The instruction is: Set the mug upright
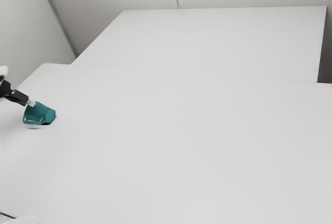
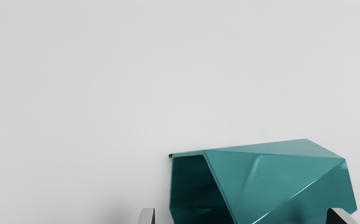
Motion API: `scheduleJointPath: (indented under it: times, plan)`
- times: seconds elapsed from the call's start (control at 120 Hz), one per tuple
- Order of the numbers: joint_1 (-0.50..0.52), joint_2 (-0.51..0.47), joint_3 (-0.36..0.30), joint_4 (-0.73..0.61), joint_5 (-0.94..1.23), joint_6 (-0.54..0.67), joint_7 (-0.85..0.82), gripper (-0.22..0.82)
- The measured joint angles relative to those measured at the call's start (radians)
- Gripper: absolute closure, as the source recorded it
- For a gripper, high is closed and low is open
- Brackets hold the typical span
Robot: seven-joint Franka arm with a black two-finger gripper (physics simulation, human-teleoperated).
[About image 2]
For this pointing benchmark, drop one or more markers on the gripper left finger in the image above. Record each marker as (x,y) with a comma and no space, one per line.
(146,216)

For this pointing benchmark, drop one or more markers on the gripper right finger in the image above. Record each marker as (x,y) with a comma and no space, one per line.
(342,217)

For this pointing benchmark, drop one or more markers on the teal faceted mug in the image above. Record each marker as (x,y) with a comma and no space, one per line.
(270,180)

